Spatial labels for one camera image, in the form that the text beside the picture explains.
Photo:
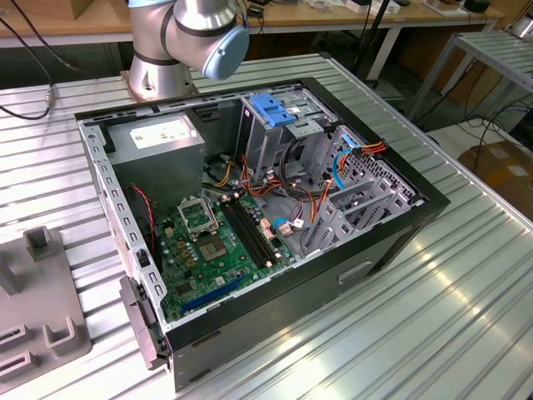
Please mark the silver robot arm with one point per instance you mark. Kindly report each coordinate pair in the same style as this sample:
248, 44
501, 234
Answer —
154, 37

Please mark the grey metal disk bay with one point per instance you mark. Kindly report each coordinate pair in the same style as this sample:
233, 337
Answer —
375, 175

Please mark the black RAM slot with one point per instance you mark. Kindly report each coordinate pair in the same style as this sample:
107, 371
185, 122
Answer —
256, 228
243, 233

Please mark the grey optical drive cage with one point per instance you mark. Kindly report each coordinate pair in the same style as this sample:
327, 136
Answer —
266, 146

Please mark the green motherboard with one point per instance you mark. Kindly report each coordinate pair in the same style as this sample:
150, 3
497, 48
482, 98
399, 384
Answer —
233, 248

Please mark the CPU socket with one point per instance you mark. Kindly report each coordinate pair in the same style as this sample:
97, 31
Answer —
212, 250

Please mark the blue plastic drive latch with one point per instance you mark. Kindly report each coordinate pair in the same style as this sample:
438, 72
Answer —
272, 110

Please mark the black open PC case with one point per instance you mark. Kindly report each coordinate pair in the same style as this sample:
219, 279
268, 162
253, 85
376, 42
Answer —
291, 300

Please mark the blue expansion slot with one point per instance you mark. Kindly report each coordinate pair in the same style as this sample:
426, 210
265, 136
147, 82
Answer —
212, 293

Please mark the grey power supply unit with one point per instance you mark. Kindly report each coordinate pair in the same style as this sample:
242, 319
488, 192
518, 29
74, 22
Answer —
158, 166

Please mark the grey case front bezel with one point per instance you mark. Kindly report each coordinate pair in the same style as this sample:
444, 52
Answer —
139, 316

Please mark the brown cardboard box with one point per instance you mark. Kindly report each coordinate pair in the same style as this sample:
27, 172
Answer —
499, 166

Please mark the grey parts rack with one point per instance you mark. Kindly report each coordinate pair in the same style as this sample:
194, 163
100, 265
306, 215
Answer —
37, 300

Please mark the wooden workbench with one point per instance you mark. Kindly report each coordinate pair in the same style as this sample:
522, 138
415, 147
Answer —
83, 23

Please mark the plain cardboard box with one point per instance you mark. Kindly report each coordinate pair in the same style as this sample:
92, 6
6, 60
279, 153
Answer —
96, 8

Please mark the metal slat side table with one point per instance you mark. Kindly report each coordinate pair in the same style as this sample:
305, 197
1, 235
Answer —
491, 50

